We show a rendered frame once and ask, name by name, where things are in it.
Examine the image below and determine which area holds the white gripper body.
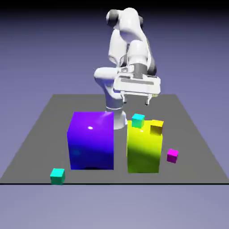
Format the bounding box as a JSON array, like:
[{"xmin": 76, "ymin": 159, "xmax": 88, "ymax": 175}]
[{"xmin": 113, "ymin": 75, "xmax": 161, "ymax": 97}]

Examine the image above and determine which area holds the small cyan cube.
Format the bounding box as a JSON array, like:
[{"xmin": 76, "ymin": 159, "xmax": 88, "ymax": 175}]
[
  {"xmin": 131, "ymin": 113, "xmax": 145, "ymax": 129},
  {"xmin": 49, "ymin": 168, "xmax": 65, "ymax": 186}
]

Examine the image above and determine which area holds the small yellow cube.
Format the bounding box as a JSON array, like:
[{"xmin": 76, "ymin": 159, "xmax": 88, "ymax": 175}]
[{"xmin": 149, "ymin": 119, "xmax": 165, "ymax": 136}]

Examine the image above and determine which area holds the small magenta cube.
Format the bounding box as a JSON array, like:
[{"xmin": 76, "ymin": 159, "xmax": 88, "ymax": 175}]
[{"xmin": 166, "ymin": 148, "xmax": 179, "ymax": 164}]

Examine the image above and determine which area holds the large yellow box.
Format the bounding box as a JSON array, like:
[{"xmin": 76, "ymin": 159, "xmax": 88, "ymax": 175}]
[{"xmin": 126, "ymin": 119, "xmax": 164, "ymax": 174}]

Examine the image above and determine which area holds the large blue box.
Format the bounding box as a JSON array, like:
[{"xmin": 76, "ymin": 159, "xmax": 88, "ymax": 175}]
[{"xmin": 67, "ymin": 111, "xmax": 115, "ymax": 170}]

